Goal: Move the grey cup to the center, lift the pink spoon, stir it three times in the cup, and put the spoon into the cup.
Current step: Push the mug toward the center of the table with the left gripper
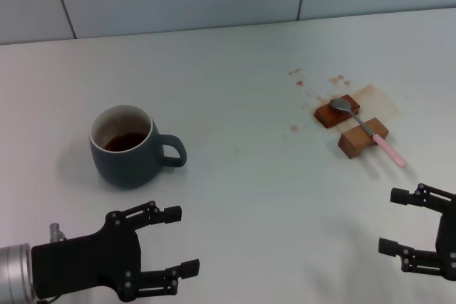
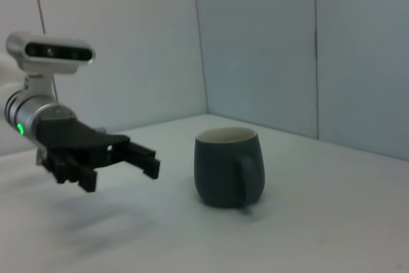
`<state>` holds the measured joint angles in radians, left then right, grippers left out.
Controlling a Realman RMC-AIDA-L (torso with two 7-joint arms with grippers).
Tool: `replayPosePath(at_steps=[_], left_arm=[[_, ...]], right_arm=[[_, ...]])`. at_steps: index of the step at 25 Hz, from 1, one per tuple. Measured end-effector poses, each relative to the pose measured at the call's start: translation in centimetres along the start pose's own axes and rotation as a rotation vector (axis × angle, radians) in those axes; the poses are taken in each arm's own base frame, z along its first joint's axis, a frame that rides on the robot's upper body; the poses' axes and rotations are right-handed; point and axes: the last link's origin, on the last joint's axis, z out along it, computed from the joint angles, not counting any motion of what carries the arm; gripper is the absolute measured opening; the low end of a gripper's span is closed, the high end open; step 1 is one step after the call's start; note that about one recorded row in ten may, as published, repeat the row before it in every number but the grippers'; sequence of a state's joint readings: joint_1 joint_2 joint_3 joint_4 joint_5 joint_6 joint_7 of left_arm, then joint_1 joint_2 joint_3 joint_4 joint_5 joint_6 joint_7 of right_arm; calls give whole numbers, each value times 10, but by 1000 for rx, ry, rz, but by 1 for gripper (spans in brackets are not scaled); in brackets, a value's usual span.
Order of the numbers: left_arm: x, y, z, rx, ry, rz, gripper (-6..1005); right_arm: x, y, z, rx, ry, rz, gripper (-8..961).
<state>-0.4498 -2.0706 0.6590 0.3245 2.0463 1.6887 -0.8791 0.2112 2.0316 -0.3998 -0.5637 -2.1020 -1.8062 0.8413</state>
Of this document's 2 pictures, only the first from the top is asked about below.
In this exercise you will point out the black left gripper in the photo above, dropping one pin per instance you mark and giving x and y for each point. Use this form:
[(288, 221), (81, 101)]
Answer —
[(82, 265)]

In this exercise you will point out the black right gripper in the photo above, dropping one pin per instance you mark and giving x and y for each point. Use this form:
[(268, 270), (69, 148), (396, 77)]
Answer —
[(448, 243)]

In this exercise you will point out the grey ceramic mug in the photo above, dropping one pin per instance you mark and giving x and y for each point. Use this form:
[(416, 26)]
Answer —
[(121, 167)]

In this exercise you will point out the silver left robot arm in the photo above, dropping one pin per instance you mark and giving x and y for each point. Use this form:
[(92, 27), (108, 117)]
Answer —
[(14, 272)]

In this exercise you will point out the light brown wooden block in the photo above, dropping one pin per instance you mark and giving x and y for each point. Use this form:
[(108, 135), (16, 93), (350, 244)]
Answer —
[(352, 144)]

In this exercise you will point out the dark brown coffee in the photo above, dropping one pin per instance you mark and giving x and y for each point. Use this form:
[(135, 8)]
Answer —
[(124, 142)]

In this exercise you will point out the brown liquid stain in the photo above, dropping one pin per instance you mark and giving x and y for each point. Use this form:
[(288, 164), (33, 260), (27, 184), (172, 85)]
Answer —
[(374, 95)]

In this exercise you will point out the dark reddish wooden block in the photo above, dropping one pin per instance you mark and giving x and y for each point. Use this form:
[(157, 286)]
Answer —
[(327, 117)]

